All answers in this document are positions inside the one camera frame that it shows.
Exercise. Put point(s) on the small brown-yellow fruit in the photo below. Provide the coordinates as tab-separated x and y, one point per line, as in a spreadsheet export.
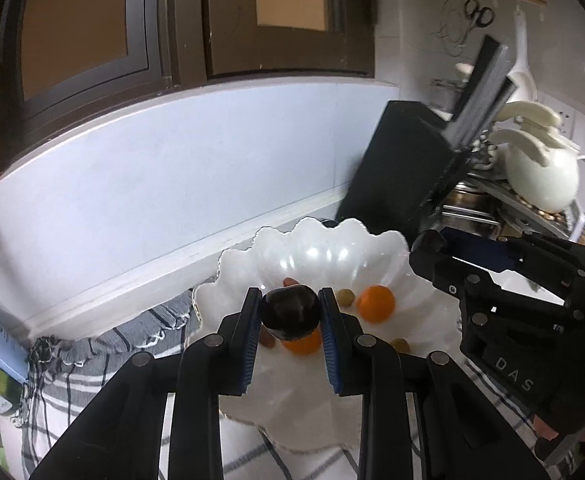
400	345

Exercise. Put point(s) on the dark purple plum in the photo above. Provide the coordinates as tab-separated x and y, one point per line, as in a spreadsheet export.
292	312

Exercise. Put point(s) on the steel pot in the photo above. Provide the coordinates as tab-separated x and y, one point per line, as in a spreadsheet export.
467	202

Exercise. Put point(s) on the white round ceramic pot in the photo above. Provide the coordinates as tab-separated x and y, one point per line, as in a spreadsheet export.
542	175

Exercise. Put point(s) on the small red date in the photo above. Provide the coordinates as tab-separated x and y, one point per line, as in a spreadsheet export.
288	282

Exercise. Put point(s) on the person's right hand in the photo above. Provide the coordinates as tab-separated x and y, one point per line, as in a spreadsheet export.
547	430

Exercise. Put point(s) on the brown cabinet door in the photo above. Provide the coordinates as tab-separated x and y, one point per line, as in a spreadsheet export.
72	35
282	10

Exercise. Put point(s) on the white scalloped bowl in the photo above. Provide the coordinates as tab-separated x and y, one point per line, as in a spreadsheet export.
322	255

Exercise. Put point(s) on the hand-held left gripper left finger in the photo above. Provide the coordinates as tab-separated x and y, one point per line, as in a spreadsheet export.
248	345

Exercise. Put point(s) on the small yellow fruit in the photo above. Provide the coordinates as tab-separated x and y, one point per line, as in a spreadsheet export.
345	296

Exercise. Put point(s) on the blue pump bottle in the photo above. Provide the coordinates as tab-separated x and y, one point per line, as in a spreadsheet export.
2	345

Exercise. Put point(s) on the black hanging scissors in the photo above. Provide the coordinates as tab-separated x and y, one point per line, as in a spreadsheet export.
477	12

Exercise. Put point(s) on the black knife block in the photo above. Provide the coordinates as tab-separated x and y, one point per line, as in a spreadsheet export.
392	170

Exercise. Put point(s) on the small orange kumquat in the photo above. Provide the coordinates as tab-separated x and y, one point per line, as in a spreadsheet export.
376	302

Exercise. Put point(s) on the white wall outlet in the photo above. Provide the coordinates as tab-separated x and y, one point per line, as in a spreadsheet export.
567	120

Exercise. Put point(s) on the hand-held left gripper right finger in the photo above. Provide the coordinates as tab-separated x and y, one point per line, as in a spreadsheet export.
332	350

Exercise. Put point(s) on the orange mandarin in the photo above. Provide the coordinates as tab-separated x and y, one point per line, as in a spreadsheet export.
302	347

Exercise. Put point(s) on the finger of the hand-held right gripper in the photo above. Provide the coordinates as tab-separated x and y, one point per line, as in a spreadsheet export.
432	260
477	252

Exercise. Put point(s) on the white hanging spoon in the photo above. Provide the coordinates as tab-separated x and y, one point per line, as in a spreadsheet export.
522	60

